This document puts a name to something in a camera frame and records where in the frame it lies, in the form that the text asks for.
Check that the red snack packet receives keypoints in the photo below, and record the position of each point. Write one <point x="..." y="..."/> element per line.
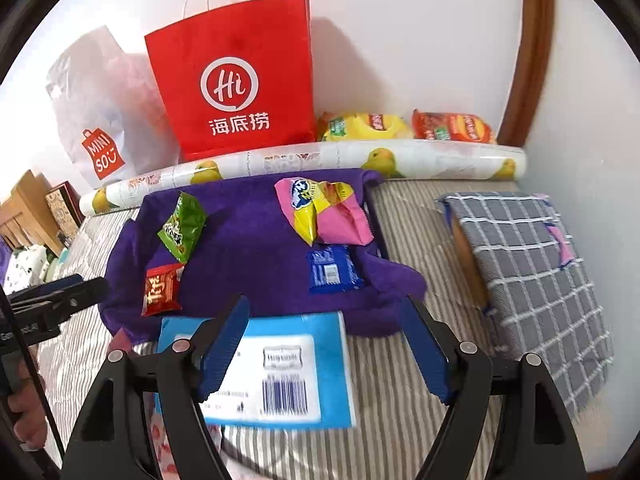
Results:
<point x="162" y="290"/>

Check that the purple towel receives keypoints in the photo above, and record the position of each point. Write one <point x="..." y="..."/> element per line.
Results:
<point x="250" y="260"/>

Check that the orange chips bag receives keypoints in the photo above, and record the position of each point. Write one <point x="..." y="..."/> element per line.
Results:
<point x="452" y="127"/>

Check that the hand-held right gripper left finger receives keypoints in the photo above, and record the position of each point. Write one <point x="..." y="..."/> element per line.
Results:
<point x="222" y="345"/>

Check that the blue tissue pack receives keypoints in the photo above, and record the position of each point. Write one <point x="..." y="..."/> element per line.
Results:
<point x="300" y="350"/>

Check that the wooden headboard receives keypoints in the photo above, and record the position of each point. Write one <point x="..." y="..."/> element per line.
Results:
<point x="25" y="210"/>

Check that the white and pink printed packet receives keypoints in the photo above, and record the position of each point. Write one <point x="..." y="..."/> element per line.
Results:
<point x="157" y="445"/>

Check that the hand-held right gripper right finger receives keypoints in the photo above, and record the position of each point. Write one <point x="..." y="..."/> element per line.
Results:
<point x="425" y="350"/>

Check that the white plastic shopping bag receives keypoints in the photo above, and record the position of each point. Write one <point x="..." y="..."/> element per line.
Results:
<point x="100" y="110"/>

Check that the red paper shopping bag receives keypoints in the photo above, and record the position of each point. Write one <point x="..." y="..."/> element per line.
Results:
<point x="225" y="60"/>

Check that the fruit-printed paper roll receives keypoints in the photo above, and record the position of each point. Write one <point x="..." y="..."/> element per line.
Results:
<point x="325" y="157"/>

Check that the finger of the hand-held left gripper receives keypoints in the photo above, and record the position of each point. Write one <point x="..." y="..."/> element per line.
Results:
<point x="87" y="292"/>
<point x="47" y="287"/>

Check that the blue snack packet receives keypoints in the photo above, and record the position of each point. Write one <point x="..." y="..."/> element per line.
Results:
<point x="332" y="270"/>

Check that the grey checked folded cloth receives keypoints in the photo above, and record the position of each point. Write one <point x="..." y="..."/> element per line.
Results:
<point x="525" y="285"/>

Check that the pink and yellow snack packet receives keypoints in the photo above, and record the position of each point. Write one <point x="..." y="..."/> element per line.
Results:
<point x="330" y="210"/>

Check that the green snack packet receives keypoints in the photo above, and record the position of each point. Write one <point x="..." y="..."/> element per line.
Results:
<point x="181" y="225"/>

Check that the grey striped quilt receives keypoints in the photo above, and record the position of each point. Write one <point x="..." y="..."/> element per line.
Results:
<point x="400" y="435"/>

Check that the yellow chips bag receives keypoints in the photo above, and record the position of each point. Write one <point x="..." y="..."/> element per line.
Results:
<point x="365" y="127"/>

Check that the white dotted cloth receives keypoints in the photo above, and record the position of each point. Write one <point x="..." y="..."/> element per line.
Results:
<point x="25" y="265"/>

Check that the person's left hand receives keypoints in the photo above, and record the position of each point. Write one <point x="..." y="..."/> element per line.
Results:
<point x="30" y="407"/>

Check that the patterned hardcover book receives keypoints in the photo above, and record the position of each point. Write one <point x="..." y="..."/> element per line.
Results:
<point x="65" y="210"/>

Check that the brown wooden door frame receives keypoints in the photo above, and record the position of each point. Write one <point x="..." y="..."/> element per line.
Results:
<point x="527" y="50"/>

